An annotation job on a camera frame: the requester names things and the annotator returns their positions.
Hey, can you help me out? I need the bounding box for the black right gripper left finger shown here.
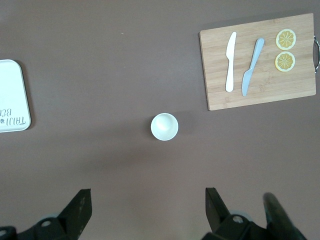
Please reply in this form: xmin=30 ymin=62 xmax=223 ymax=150
xmin=0 ymin=188 xmax=93 ymax=240

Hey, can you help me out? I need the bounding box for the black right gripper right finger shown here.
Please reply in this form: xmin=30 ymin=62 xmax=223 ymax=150
xmin=201 ymin=187 xmax=270 ymax=240

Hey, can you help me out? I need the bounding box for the white IKEA cup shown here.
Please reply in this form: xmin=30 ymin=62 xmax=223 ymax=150
xmin=150 ymin=112 xmax=179 ymax=141

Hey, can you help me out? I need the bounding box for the white tray with bear print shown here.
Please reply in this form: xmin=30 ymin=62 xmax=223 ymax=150
xmin=0 ymin=59 xmax=32 ymax=133

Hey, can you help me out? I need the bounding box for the brown table mat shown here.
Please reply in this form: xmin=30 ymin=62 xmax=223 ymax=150
xmin=0 ymin=0 xmax=320 ymax=240

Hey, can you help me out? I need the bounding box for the bamboo cutting board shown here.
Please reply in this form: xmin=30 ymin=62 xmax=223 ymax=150
xmin=199 ymin=13 xmax=317 ymax=112

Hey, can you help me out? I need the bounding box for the white plastic knife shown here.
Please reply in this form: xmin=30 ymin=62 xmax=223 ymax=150
xmin=225 ymin=31 xmax=237 ymax=93

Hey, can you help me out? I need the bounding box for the grey plastic knife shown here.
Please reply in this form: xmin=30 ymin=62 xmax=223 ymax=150
xmin=241 ymin=37 xmax=265 ymax=97

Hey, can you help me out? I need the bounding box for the yellow lemon slice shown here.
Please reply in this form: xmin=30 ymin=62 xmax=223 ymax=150
xmin=275 ymin=28 xmax=297 ymax=51
xmin=274 ymin=51 xmax=296 ymax=73

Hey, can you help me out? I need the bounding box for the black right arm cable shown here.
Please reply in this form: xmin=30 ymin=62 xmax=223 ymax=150
xmin=262 ymin=192 xmax=307 ymax=240

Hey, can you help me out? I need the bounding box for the metal cutting board handle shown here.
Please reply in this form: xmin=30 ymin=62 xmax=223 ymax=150
xmin=313 ymin=35 xmax=320 ymax=74

